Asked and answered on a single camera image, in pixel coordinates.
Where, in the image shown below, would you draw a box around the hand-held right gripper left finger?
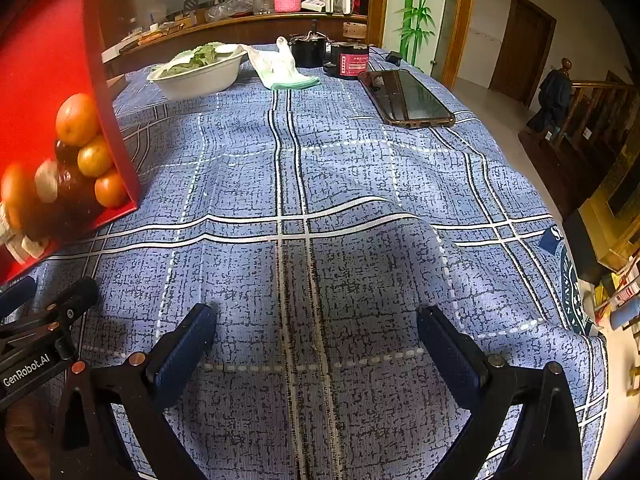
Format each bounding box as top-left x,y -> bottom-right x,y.
50,303 -> 218,480

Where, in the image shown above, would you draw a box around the clear plastic bag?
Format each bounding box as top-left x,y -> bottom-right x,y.
206,0 -> 254,22

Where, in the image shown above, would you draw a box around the white bowl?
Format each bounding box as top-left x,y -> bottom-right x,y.
147,44 -> 249,101

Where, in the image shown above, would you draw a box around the white food piece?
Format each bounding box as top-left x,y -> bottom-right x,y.
20,235 -> 51,259
4,236 -> 30,266

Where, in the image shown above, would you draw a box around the flat white box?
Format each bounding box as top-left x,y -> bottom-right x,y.
101,35 -> 151,63

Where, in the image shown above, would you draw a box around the green lettuce leaves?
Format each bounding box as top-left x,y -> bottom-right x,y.
162,42 -> 236,68

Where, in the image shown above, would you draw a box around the dark blue jacket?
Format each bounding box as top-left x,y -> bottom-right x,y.
527,67 -> 575,133

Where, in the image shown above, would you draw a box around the white and green towel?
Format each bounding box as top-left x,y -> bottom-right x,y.
240,36 -> 321,92

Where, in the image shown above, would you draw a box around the smartphone in brown case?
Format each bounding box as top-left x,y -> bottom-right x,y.
357,69 -> 457,131

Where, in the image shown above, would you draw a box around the red box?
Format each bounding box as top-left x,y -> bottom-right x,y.
0,0 -> 142,286

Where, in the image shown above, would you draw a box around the red and black jar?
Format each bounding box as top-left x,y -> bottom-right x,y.
324,42 -> 371,78

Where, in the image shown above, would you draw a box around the person's left forearm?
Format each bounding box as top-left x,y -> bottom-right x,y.
0,395 -> 53,480

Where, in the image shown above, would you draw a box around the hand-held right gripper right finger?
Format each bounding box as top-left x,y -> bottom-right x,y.
418,305 -> 584,480

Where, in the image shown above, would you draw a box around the pile of colourful packages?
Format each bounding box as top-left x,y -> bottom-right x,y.
590,255 -> 640,333

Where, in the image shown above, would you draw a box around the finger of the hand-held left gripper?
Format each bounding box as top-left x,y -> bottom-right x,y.
30,276 -> 99,333
0,276 -> 38,318

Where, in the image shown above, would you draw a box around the black pot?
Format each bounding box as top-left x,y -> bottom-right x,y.
289,20 -> 331,68

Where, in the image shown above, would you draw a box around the wooden counter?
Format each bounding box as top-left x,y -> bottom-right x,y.
100,10 -> 368,78

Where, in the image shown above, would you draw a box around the wooden stair railing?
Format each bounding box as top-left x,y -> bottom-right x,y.
520,57 -> 640,211

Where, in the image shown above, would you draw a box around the green bamboo wall sticker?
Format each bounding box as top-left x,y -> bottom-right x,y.
395,0 -> 446,73

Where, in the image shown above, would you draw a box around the brown wooden door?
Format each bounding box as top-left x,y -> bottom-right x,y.
489,0 -> 557,108

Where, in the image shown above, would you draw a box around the blue checked tablecloth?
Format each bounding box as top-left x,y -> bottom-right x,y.
15,45 -> 608,480

